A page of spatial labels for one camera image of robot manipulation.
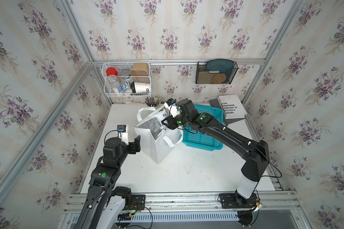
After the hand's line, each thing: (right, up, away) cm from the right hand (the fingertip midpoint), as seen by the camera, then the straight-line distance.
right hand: (166, 119), depth 77 cm
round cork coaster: (+36, +28, +21) cm, 50 cm away
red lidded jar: (-37, +31, +15) cm, 51 cm away
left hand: (-16, -9, -6) cm, 19 cm away
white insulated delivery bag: (-5, -11, -9) cm, 15 cm away
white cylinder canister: (-18, +22, +18) cm, 33 cm away
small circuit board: (-21, -50, -5) cm, 54 cm away
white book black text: (+50, +9, +31) cm, 59 cm away
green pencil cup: (-11, +12, +25) cm, 30 cm away
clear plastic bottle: (-34, +22, +12) cm, 42 cm away
